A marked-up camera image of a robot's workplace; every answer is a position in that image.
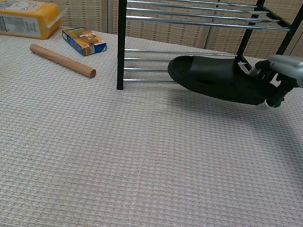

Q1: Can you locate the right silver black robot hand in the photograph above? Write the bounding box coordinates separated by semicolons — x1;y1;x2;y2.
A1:
242;49;303;117

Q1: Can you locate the black slipper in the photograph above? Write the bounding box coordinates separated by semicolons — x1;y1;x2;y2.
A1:
164;49;282;109

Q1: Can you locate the black metal shoe rack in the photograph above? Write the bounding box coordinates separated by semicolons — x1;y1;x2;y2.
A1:
99;0;303;120

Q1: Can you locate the small blue yellow box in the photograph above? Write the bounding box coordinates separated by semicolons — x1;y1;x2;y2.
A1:
58;24;110;60

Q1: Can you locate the wooden rolling pin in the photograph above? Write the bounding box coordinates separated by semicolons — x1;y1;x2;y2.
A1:
26;43;100;80

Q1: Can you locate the white waffle tablecloth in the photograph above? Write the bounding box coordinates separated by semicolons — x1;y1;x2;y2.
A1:
0;14;303;227

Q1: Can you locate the large yellow package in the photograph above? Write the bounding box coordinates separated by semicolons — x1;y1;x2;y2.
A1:
0;0;65;45

